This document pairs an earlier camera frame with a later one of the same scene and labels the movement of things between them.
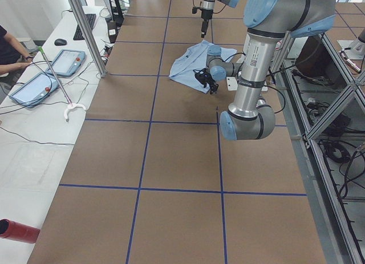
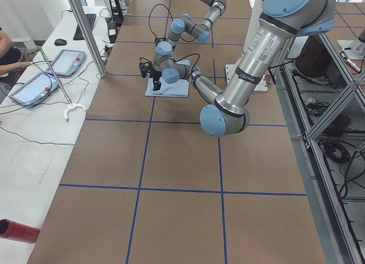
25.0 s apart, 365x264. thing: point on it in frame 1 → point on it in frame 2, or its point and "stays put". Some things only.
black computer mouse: x=60 y=42 stays put
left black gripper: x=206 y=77 → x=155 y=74
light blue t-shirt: x=194 y=57 → x=179 y=88
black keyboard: x=90 y=18 stays put
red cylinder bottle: x=11 y=229 stays put
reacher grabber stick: x=71 y=105 stays put
